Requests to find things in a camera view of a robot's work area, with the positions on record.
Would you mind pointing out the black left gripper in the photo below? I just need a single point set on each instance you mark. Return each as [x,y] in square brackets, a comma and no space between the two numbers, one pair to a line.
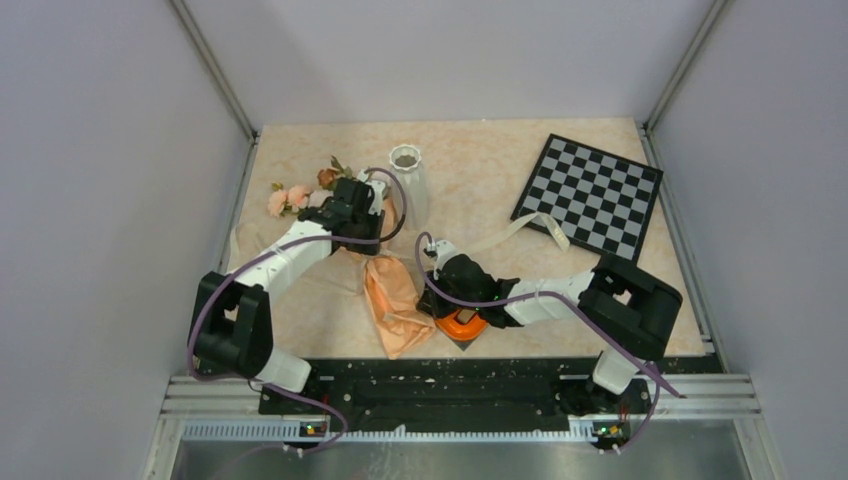
[376,221]

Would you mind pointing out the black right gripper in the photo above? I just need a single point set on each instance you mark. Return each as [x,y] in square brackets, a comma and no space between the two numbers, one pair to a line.
[431,304]

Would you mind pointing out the orange paper flower bouquet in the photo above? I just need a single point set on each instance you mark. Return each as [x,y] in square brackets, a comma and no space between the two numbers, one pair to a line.
[383,280]

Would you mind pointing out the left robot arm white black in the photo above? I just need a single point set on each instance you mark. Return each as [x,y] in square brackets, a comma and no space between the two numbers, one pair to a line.
[232,325]

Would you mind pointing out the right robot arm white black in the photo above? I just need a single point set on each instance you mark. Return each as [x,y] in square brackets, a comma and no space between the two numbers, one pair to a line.
[630,309]

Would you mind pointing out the white ribbed vase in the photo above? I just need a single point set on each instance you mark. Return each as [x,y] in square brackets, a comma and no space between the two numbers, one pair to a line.
[407,165]

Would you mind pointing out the black grey checkerboard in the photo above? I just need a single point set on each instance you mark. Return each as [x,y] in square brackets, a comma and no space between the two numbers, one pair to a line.
[601,201]

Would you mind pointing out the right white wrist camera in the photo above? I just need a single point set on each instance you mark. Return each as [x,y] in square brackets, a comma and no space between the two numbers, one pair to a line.
[440,252]

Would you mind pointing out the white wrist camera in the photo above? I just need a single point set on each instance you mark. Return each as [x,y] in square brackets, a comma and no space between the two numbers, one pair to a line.
[377,191]
[440,252]

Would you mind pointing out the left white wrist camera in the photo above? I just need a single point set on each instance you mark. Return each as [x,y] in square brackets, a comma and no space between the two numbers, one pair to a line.
[377,191]

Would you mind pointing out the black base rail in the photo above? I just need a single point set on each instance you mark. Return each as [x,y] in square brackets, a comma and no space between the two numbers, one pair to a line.
[458,395]

